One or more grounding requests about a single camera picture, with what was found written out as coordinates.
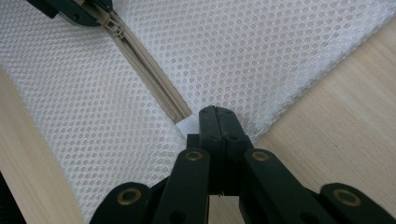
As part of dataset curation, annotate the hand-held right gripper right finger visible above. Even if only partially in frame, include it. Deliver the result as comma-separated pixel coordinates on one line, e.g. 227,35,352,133
215,106,255,198

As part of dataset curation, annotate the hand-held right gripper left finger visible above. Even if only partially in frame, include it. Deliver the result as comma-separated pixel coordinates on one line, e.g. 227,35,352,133
186,105,226,198

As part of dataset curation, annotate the white mesh laundry bag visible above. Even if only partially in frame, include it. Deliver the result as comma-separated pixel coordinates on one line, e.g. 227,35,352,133
0,0,396,224

